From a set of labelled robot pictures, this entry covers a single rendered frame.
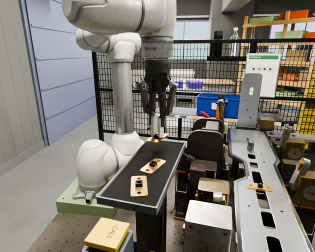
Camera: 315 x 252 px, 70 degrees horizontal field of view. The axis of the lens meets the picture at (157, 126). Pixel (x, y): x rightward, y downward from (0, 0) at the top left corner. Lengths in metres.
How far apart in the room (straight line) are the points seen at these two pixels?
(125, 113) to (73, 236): 0.62
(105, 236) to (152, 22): 0.49
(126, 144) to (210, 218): 0.75
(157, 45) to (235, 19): 7.29
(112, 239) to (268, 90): 1.59
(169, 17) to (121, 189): 0.45
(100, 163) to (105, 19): 0.76
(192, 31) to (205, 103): 7.36
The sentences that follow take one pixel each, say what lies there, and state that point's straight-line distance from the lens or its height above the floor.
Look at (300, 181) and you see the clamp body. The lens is 0.97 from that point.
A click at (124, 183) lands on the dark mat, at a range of 0.57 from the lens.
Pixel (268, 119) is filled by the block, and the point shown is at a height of 1.06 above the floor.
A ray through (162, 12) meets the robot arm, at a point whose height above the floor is 1.56.
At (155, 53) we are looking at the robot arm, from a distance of 0.64.
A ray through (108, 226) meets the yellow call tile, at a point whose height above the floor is 1.16.
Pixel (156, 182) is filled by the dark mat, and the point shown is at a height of 1.16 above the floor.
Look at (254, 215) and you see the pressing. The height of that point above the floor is 1.00.
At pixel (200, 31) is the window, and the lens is 8.92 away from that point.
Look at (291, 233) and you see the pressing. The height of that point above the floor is 1.00.
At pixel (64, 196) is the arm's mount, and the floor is 0.76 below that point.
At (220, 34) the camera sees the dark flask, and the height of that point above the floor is 1.59.
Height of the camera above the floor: 1.46
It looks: 18 degrees down
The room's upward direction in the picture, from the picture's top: straight up
